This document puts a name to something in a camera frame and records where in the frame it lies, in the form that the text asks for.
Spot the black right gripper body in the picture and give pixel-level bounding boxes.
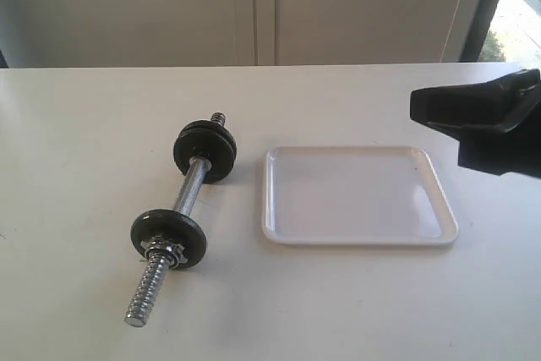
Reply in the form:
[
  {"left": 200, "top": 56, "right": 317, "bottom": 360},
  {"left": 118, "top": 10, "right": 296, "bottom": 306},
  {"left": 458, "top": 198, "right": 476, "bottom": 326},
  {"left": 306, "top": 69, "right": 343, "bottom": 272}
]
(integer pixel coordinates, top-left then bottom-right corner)
[{"left": 458, "top": 104, "right": 540, "bottom": 178}]

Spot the chrome threaded dumbbell bar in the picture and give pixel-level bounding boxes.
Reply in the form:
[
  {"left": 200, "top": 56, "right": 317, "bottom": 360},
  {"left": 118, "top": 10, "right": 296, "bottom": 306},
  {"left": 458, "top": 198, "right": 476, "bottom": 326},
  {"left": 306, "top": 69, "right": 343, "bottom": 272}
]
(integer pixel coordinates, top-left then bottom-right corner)
[{"left": 124, "top": 112, "right": 226, "bottom": 327}]

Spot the white rectangular plastic tray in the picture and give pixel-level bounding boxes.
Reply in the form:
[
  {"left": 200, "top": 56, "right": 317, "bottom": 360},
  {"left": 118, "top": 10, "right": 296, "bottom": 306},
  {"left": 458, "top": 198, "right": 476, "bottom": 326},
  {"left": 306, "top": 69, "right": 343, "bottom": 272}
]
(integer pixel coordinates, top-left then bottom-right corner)
[{"left": 262, "top": 146, "right": 459, "bottom": 247}]

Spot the chrome star collar nut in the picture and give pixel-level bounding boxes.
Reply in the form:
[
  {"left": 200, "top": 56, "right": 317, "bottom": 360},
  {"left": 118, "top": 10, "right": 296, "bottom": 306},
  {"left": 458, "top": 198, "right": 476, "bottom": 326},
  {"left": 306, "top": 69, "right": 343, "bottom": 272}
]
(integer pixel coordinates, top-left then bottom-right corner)
[{"left": 140, "top": 236, "right": 188, "bottom": 269}]

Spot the black window frame post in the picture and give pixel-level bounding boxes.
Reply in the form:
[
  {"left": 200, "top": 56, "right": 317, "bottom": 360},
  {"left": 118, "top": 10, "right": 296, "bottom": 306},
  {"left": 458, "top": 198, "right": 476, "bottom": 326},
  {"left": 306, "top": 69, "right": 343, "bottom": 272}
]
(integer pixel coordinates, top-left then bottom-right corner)
[{"left": 459, "top": 0, "right": 499, "bottom": 63}]

